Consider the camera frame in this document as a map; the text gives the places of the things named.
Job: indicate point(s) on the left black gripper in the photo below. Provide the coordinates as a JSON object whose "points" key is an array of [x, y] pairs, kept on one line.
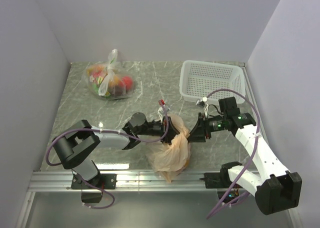
{"points": [[172, 132]]}

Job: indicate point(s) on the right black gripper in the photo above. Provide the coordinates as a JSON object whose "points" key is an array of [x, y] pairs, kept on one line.
{"points": [[197, 134]]}

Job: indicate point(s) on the beige plastic bag orange prints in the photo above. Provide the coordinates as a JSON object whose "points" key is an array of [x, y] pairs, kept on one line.
{"points": [[169, 160]]}

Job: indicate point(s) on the white perforated plastic basket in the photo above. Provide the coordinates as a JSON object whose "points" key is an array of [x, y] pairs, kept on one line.
{"points": [[199, 78]]}

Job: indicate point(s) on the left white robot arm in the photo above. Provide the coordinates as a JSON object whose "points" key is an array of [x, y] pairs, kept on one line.
{"points": [[73, 148]]}

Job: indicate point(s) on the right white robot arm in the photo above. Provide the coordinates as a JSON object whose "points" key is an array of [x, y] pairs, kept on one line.
{"points": [[274, 188]]}

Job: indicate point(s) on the clear tied bag of fruits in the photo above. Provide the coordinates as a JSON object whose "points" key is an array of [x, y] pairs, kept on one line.
{"points": [[109, 80]]}

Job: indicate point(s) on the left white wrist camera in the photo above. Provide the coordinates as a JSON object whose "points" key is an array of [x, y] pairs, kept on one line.
{"points": [[162, 109]]}

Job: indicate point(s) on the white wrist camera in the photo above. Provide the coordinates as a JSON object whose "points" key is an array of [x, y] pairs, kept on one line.
{"points": [[203, 103], [162, 109]]}

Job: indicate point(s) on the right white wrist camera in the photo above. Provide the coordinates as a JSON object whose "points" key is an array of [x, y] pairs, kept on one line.
{"points": [[203, 103]]}

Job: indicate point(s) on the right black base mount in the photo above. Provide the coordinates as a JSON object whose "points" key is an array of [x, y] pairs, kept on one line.
{"points": [[214, 180]]}

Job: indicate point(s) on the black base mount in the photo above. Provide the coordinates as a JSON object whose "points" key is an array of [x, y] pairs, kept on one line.
{"points": [[214, 180], [91, 191]]}

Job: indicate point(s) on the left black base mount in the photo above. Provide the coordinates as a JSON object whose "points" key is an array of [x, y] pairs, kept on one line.
{"points": [[91, 191]]}

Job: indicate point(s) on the aluminium front rail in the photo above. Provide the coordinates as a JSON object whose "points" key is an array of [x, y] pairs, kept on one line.
{"points": [[126, 181]]}

